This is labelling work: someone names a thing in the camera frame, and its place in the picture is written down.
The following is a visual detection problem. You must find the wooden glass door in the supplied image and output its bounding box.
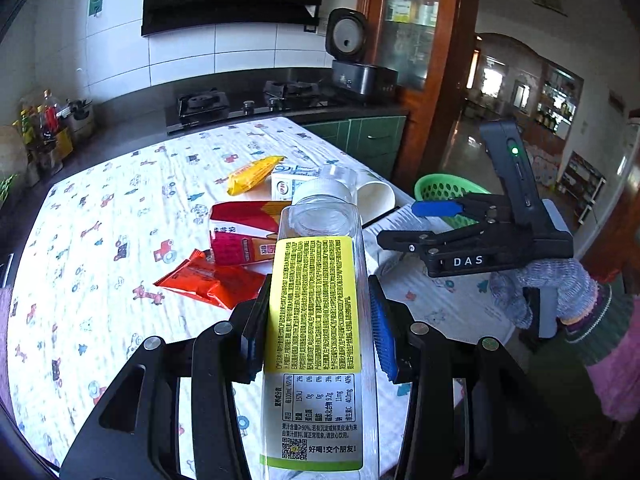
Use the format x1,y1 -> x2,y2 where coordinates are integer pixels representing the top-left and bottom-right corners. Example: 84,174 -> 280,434
356,0 -> 483,191

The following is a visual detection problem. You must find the black rice cooker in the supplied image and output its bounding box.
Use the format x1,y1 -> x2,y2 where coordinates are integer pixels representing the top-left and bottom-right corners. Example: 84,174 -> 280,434
325,7 -> 399,101

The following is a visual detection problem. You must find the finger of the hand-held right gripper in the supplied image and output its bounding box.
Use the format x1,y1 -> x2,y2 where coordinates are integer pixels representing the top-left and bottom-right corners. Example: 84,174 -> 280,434
376,222 -> 501,262
412,192 -> 511,228

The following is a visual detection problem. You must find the white blue milk carton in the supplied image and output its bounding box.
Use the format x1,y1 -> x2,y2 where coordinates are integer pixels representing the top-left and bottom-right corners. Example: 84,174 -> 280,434
271,164 -> 323,202

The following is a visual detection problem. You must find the white paper cup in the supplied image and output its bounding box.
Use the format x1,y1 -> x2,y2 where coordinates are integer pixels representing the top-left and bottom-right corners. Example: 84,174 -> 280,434
356,180 -> 397,223

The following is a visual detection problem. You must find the black gas stove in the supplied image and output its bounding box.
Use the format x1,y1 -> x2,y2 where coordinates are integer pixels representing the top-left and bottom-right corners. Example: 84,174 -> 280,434
165,80 -> 351,133

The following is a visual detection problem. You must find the person's right hand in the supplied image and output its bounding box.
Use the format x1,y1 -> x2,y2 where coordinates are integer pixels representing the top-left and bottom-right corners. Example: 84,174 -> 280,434
489,257 -> 599,330

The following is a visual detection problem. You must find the wire shelf rack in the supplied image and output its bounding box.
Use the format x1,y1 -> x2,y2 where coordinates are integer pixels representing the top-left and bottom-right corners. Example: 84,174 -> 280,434
557,150 -> 607,226

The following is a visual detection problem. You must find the round chopping board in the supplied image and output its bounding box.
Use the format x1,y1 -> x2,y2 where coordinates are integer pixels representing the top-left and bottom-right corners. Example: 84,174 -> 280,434
0,125 -> 28,186

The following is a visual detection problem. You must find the metal pot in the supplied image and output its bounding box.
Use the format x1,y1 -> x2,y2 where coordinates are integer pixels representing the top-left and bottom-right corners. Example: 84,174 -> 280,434
65,100 -> 97,138

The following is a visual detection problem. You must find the yellow snack packet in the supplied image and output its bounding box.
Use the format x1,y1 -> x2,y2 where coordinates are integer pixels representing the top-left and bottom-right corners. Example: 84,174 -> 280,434
227,156 -> 284,197

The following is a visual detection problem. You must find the green kitchen cabinet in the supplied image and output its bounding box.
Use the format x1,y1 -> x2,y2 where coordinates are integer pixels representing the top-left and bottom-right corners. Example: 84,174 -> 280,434
300,115 -> 411,181

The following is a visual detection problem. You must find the clear plastic bottle yellow label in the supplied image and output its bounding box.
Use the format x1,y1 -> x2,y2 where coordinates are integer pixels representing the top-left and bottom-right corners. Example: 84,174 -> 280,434
260,177 -> 381,480

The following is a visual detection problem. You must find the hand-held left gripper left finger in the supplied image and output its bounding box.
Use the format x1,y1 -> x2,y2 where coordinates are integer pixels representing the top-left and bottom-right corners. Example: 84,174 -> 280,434
59,277 -> 273,480

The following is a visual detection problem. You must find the person's right forearm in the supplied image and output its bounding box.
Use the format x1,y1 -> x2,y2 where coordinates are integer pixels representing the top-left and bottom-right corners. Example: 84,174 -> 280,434
565,280 -> 640,423

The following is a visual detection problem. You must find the row of seasoning bottles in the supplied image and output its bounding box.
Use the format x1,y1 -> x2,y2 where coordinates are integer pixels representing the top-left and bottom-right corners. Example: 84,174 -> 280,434
12,89 -> 76,171

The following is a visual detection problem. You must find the polka dot play tent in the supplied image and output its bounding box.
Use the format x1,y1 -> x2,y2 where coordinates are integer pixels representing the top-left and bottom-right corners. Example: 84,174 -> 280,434
525,140 -> 561,186

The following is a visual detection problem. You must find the clear plastic cup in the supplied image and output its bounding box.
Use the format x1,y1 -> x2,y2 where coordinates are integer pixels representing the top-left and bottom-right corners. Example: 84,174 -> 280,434
320,162 -> 358,196

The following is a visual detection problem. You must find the green plastic basket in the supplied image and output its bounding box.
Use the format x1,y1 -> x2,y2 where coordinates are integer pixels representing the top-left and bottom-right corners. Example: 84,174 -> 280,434
414,174 -> 493,231

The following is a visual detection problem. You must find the red yellow snack box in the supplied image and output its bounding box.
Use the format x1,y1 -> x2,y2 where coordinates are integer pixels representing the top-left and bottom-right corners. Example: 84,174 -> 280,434
209,201 -> 291,267

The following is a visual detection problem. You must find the wooden display cabinet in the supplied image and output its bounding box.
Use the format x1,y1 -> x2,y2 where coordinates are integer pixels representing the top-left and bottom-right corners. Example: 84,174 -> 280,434
532,60 -> 585,141

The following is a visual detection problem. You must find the red snack packet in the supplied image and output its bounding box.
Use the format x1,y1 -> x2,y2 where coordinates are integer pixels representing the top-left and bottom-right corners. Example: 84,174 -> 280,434
153,249 -> 267,311

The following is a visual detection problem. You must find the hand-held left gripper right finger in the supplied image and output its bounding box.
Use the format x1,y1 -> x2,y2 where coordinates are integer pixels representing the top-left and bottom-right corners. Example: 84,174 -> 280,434
367,275 -> 586,480

